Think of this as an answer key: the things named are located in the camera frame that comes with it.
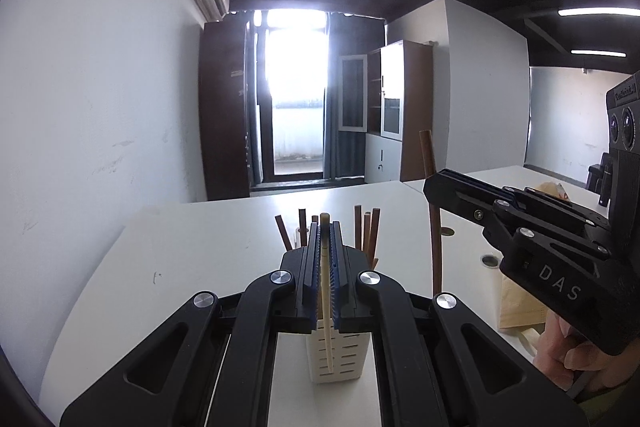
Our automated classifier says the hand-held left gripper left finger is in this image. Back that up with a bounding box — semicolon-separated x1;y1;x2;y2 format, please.
60;221;320;427

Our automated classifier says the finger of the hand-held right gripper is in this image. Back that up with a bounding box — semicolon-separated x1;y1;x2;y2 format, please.
441;168;609;251
422;170;612;261

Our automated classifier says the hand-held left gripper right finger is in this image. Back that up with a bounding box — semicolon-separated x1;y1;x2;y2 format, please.
331;220;592;427

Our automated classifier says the cream slotted utensil holder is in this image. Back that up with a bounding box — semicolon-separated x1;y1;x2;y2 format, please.
294;227;379;384

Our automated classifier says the person's right hand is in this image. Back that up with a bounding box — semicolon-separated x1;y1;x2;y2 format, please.
534;309;637;403

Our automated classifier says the brown paper bag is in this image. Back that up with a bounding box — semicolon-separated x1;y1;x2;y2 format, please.
497;181;571;353

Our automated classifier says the low white cabinet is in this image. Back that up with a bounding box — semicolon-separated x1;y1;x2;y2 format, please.
364;132;404;184

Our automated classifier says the wooden cabinet with white doors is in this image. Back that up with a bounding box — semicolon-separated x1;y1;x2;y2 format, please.
367;39;434;182

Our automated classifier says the dark curtain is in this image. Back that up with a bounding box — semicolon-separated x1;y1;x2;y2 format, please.
327;13;386;181

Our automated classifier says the white framed glass cabinet door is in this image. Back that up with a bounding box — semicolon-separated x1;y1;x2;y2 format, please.
337;54;369;134

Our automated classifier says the dark wooden wardrobe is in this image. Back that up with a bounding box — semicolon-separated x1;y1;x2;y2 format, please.
199;21;251;202

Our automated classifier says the balcony glass door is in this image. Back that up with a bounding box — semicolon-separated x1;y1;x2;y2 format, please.
249;8;331;181

